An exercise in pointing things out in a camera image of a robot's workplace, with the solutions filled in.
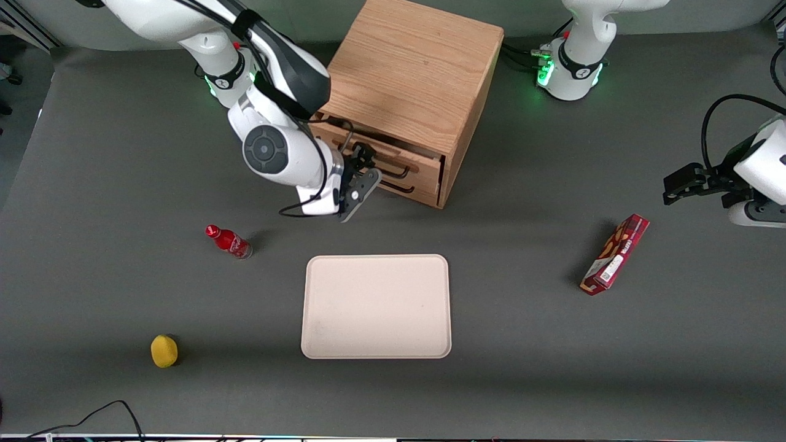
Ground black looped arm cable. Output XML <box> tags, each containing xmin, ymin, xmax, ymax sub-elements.
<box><xmin>701</xmin><ymin>93</ymin><xmax>786</xmax><ymax>174</ymax></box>

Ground red snack box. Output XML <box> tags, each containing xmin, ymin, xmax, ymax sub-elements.
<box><xmin>580</xmin><ymin>213</ymin><xmax>651</xmax><ymax>297</ymax></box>

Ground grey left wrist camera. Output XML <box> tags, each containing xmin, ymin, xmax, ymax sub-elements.
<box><xmin>728</xmin><ymin>200</ymin><xmax>786</xmax><ymax>229</ymax></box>

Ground wooden two-drawer cabinet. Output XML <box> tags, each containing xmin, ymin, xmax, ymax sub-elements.
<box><xmin>310</xmin><ymin>0</ymin><xmax>505</xmax><ymax>210</ymax></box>

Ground thin black table cable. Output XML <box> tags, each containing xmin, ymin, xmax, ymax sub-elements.
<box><xmin>25</xmin><ymin>400</ymin><xmax>146</xmax><ymax>440</ymax></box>

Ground aluminium frame rail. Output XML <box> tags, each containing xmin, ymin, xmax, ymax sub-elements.
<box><xmin>0</xmin><ymin>9</ymin><xmax>63</xmax><ymax>51</ymax></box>

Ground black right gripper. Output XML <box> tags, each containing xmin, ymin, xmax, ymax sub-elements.
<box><xmin>337</xmin><ymin>142</ymin><xmax>383</xmax><ymax>223</ymax></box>

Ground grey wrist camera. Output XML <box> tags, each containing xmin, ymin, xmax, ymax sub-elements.
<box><xmin>296</xmin><ymin>167</ymin><xmax>343</xmax><ymax>217</ymax></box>
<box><xmin>728</xmin><ymin>200</ymin><xmax>786</xmax><ymax>229</ymax></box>

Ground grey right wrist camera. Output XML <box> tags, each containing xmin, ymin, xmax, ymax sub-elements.
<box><xmin>296</xmin><ymin>167</ymin><xmax>343</xmax><ymax>217</ymax></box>

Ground red soda bottle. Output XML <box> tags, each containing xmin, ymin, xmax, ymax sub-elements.
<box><xmin>204</xmin><ymin>224</ymin><xmax>254</xmax><ymax>261</ymax></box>

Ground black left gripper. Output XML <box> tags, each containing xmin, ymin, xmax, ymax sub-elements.
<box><xmin>662</xmin><ymin>161</ymin><xmax>755</xmax><ymax>207</ymax></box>

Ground wooden drawer with worn edge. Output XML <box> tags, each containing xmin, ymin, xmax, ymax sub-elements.
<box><xmin>309</xmin><ymin>115</ymin><xmax>445</xmax><ymax>192</ymax></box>

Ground black cable at edge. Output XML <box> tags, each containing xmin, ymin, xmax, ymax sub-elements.
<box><xmin>770</xmin><ymin>42</ymin><xmax>786</xmax><ymax>96</ymax></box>

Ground yellow lemon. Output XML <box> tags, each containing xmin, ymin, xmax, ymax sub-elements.
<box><xmin>150</xmin><ymin>335</ymin><xmax>179</xmax><ymax>369</ymax></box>

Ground black base cables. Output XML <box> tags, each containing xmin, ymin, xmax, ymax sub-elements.
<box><xmin>500</xmin><ymin>18</ymin><xmax>573</xmax><ymax>69</ymax></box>

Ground beige rectangular tray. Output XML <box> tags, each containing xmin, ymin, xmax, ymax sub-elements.
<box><xmin>300</xmin><ymin>254</ymin><xmax>453</xmax><ymax>360</ymax></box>

